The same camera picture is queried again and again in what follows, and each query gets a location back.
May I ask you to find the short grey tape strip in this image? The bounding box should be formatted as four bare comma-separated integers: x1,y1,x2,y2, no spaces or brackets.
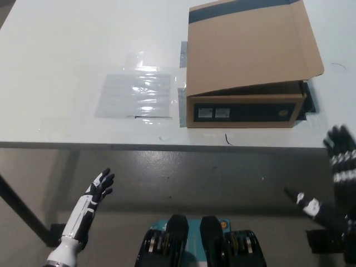
180,41,189,68

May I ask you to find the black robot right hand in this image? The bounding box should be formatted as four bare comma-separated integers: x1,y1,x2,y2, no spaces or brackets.
283,124,356,232

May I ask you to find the black diagonal table brace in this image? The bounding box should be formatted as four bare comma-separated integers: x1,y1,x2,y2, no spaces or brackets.
0,172,51,246

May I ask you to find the clear plastic bag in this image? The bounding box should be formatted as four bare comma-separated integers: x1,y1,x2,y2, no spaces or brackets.
93,51,179,123

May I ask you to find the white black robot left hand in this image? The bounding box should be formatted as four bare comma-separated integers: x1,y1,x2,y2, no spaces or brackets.
60,167,116,246

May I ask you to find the brown cardboard storage box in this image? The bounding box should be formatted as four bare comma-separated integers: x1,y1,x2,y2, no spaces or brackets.
185,0,325,129

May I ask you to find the long grey tape strip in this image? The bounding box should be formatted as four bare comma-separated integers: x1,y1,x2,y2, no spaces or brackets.
177,87,189,128

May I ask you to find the black teal robot body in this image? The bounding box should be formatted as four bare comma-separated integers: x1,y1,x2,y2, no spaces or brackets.
135,213,269,267

